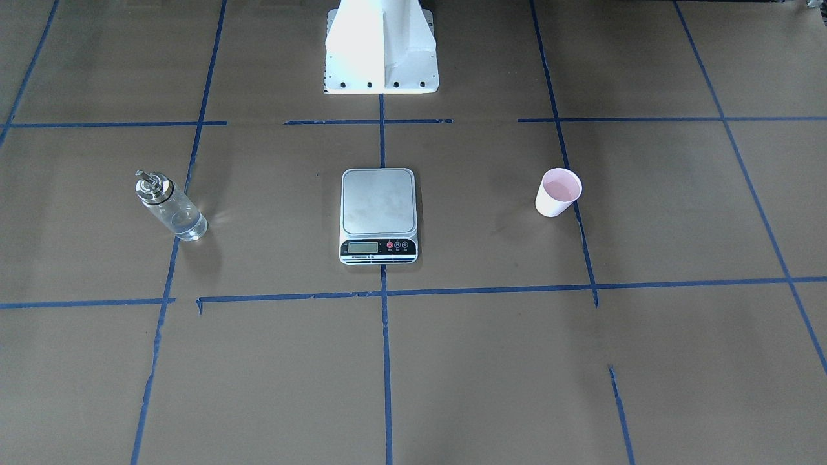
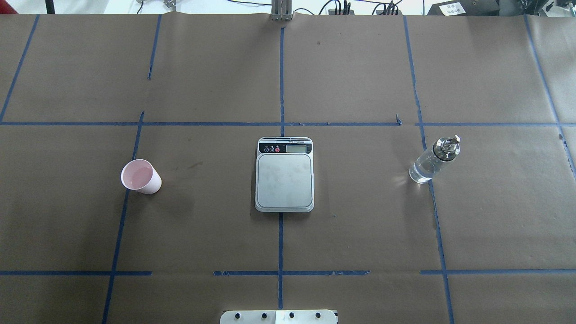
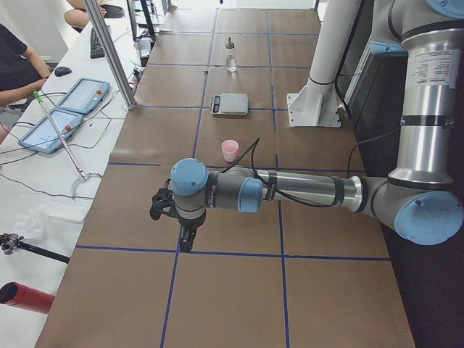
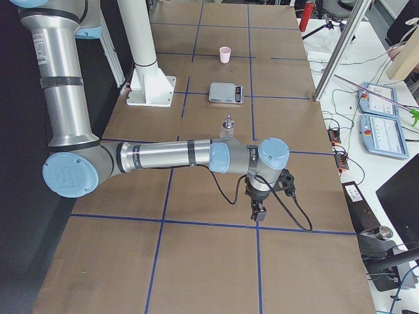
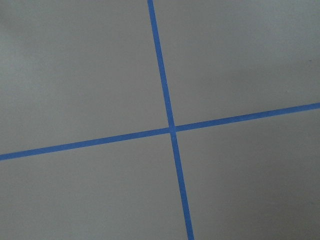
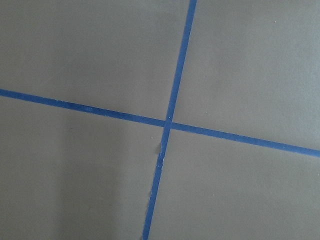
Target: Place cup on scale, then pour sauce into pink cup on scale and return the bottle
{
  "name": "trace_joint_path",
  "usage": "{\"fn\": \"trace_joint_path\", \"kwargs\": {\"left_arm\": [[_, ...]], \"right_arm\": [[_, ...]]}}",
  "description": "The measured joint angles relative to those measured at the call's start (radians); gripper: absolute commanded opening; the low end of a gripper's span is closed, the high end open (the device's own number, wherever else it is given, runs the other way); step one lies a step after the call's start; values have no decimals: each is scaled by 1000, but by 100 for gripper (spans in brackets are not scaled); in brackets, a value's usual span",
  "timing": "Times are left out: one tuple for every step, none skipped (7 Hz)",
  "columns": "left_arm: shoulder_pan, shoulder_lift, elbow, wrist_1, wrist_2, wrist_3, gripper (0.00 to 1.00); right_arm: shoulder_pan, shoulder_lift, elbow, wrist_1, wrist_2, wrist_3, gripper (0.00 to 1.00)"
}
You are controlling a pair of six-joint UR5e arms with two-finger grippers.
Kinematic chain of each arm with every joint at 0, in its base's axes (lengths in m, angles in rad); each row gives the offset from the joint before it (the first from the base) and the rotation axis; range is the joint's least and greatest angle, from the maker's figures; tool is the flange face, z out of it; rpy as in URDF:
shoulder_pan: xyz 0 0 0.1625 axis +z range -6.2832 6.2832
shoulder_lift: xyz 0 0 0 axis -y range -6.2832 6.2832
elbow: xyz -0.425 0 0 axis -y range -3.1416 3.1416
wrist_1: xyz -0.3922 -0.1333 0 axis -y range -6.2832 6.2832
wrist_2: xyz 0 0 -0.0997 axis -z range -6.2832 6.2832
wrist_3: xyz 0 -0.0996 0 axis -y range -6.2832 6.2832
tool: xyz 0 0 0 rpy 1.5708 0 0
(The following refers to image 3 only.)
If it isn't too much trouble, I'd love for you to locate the silver digital kitchen scale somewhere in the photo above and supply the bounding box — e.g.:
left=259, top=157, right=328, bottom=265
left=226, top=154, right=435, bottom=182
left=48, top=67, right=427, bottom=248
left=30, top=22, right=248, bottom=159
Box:
left=210, top=94, right=249, bottom=115

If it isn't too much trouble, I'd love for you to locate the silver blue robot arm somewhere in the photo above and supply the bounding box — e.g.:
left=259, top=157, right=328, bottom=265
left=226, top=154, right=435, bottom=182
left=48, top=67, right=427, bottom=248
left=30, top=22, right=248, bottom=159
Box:
left=150, top=1, right=463, bottom=252

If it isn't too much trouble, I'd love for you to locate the black computer mouse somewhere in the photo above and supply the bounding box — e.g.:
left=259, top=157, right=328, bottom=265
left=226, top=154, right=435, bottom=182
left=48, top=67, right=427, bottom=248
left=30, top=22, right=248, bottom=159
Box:
left=54, top=66, right=72, bottom=77

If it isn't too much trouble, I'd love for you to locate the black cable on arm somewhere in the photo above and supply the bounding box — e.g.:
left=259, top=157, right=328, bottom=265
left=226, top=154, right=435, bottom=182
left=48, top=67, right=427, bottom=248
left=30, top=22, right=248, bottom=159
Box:
left=221, top=123, right=403, bottom=208

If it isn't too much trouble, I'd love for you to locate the pink plastic cup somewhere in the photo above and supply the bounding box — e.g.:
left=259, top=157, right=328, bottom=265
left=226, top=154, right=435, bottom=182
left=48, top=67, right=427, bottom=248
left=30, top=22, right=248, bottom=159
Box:
left=221, top=139, right=239, bottom=162

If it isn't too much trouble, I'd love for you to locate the glass sauce bottle metal spout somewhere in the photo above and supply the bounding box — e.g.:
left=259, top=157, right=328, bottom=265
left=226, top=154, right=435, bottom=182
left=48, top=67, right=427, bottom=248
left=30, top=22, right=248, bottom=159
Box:
left=225, top=37, right=236, bottom=73

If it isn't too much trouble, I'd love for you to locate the green handled reach grabber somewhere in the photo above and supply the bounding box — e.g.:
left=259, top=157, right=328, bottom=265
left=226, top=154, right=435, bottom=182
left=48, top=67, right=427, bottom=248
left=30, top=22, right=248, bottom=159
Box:
left=33, top=91, right=103, bottom=199

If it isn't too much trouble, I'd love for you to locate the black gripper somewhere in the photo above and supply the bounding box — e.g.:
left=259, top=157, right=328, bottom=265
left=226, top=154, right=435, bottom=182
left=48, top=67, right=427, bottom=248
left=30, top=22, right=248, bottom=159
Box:
left=180, top=217, right=202, bottom=252

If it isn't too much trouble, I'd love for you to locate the blue teach pendant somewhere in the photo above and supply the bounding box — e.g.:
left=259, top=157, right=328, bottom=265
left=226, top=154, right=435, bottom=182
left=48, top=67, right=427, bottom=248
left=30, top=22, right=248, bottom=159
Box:
left=56, top=78, right=110, bottom=115
left=18, top=109, right=83, bottom=154

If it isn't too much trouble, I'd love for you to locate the aluminium frame post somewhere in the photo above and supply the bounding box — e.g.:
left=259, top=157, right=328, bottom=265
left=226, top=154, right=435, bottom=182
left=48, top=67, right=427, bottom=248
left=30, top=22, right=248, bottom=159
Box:
left=83, top=0, right=136, bottom=110

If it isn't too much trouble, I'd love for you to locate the black keyboard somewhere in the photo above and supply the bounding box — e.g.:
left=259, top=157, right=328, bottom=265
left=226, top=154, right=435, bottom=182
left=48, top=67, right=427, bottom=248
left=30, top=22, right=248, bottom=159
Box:
left=90, top=28, right=105, bottom=59

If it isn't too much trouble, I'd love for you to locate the person in black shirt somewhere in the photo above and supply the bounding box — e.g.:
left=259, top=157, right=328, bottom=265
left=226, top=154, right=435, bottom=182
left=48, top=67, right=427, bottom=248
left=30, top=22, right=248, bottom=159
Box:
left=0, top=22, right=51, bottom=144

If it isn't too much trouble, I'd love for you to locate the upper blue teach pendant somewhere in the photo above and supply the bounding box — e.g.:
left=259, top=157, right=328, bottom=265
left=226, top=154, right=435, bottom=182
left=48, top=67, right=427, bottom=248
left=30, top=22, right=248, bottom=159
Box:
left=56, top=78, right=110, bottom=115

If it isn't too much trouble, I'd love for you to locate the crumpled white plastic bag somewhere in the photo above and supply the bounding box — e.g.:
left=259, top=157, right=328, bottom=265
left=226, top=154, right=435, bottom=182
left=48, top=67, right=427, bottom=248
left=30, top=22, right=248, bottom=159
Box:
left=13, top=204, right=50, bottom=239

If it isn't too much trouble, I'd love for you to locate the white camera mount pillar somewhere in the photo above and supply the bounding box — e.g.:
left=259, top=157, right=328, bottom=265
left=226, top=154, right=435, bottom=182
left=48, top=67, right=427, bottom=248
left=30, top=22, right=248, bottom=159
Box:
left=286, top=0, right=362, bottom=128

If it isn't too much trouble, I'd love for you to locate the black rod with clamp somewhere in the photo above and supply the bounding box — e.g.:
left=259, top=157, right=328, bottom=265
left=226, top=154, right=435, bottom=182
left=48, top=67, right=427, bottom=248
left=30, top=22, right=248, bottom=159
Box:
left=1, top=233, right=70, bottom=264

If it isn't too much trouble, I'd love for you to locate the lower blue teach pendant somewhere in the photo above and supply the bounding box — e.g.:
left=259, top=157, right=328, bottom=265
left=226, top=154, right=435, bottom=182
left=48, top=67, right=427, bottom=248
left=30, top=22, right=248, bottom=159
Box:
left=18, top=109, right=83, bottom=154

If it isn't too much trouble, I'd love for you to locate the black robot control cabinet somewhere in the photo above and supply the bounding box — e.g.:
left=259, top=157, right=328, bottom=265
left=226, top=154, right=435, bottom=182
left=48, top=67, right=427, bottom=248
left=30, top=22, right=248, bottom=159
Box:
left=350, top=55, right=463, bottom=347

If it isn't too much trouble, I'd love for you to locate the red cylinder tube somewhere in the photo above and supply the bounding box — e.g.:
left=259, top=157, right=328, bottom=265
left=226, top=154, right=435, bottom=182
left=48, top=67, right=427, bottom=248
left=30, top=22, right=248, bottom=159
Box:
left=1, top=282, right=54, bottom=314

